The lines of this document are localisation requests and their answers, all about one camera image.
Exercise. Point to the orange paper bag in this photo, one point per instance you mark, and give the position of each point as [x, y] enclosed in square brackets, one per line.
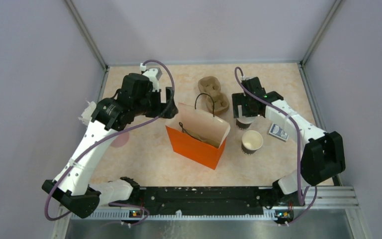
[202, 123]

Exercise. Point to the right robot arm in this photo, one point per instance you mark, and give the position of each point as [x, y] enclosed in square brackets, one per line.
[321, 153]

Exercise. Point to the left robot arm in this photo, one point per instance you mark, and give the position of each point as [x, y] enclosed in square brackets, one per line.
[139, 95]

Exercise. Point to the blue playing card box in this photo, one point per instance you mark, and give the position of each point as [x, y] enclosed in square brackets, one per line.
[278, 132]

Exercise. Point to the white paper napkins bundle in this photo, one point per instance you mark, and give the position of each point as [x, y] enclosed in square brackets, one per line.
[86, 115]

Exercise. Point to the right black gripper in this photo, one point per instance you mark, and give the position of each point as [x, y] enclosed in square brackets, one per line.
[239, 99]

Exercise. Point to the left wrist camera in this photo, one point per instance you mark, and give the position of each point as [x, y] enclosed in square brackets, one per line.
[153, 74]

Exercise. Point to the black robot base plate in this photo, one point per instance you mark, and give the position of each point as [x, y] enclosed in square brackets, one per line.
[210, 201]

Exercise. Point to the cardboard cup carrier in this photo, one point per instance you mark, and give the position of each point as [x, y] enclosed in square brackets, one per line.
[216, 101]
[203, 139]

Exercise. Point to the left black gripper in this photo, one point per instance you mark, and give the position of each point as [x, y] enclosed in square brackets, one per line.
[164, 110]

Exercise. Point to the pink holder cup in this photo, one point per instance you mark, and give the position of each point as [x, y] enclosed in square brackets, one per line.
[120, 140]

